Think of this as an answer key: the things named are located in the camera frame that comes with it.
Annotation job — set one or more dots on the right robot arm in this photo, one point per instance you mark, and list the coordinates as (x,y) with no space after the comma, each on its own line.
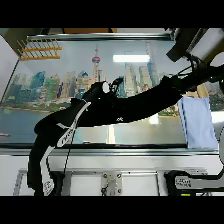
(200,185)

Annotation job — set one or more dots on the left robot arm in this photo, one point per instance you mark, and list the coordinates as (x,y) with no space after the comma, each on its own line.
(68,131)

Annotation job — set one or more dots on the light blue garment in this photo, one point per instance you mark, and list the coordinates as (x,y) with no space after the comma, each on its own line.
(199,123)

